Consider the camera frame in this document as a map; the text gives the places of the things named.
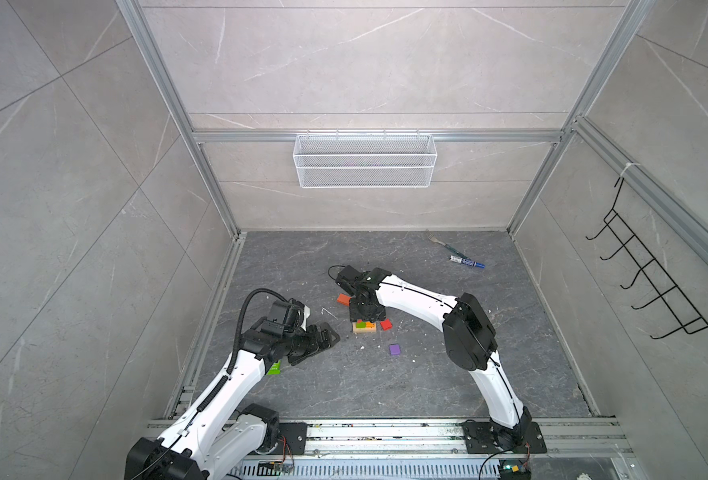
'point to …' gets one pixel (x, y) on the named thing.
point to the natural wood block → (363, 330)
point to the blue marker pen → (457, 259)
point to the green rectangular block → (361, 325)
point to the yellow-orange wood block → (369, 324)
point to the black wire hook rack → (671, 300)
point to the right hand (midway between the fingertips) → (361, 314)
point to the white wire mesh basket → (360, 161)
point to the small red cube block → (386, 325)
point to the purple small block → (394, 349)
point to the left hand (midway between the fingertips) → (327, 337)
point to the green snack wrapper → (275, 368)
